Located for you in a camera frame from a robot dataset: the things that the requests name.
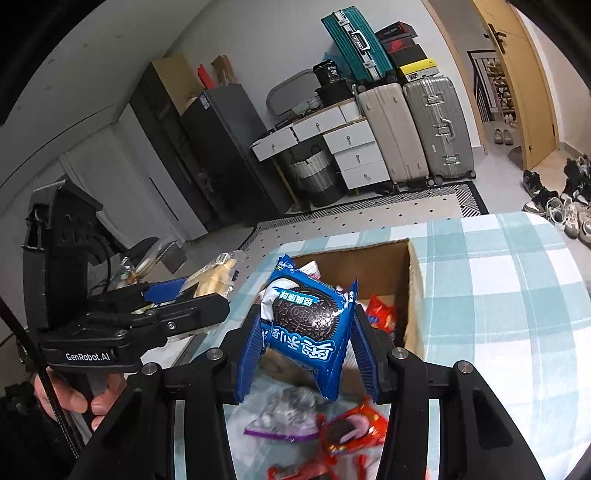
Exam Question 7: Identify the blue oreo pack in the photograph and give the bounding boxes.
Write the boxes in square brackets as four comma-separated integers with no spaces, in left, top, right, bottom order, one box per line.
[259,255,359,401]

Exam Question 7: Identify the silver suitcase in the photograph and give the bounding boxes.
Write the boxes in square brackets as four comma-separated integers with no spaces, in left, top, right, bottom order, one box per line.
[403,75,476,185]

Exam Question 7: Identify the woven laundry basket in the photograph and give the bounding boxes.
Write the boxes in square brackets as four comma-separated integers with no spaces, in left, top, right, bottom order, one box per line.
[290,144,346,208]

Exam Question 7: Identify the red snack pack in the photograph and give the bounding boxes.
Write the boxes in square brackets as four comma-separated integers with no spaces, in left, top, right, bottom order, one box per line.
[266,454,380,480]

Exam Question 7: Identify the teal plaid tablecloth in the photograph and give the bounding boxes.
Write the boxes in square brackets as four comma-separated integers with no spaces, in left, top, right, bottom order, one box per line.
[202,212,590,479]

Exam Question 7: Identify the red chips bag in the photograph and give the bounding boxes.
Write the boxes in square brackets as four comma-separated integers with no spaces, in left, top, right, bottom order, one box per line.
[365,295,398,341]

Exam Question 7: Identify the white drawer desk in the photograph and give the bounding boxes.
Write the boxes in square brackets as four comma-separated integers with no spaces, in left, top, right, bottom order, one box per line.
[252,98,393,195]

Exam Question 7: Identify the wooden door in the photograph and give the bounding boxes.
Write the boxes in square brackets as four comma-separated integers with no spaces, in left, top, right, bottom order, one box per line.
[473,0,558,170]

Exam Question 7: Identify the red oreo pack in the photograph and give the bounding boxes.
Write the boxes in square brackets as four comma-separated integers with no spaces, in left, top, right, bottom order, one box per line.
[318,400,388,456]

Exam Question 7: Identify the beige suitcase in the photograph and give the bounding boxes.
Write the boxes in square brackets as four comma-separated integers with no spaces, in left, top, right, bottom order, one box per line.
[358,83,430,185]

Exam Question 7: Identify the clear cracker pack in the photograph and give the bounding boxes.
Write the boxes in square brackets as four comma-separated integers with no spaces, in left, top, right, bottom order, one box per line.
[177,250,245,298]

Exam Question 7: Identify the left hand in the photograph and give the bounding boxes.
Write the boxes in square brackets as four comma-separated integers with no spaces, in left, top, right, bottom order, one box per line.
[47,368,127,430]

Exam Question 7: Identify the black refrigerator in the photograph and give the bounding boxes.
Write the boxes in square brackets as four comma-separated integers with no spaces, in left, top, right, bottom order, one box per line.
[181,84,294,224]

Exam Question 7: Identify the stacked shoe boxes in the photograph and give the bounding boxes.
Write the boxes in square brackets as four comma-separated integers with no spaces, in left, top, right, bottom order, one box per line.
[376,21,440,85]

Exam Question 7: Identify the purple white snack bag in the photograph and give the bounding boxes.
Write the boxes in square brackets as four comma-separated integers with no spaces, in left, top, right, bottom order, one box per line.
[243,387,322,442]

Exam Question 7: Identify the teal suitcase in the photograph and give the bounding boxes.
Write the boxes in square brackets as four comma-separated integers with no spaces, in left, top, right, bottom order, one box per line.
[322,6,394,83]

